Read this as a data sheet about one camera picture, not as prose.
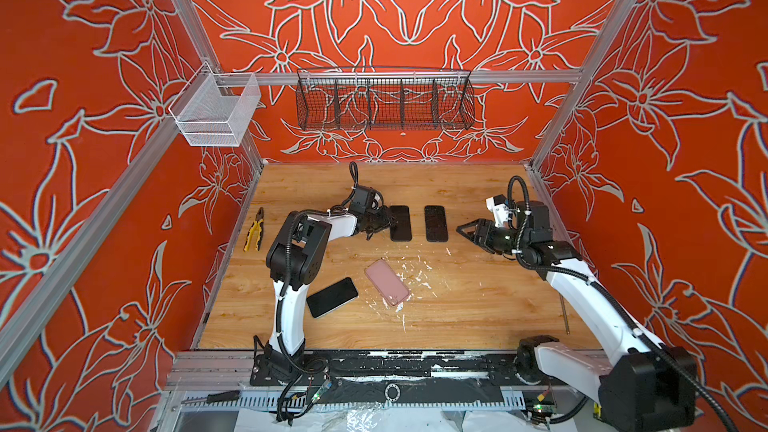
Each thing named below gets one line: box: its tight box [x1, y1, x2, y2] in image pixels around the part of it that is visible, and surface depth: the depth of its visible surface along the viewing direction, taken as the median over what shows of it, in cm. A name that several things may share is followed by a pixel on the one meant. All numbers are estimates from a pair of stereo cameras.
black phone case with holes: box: [390, 205, 412, 242], surface depth 102 cm
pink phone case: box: [364, 259, 410, 307], surface depth 90 cm
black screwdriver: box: [181, 390, 241, 404], surface depth 71 cm
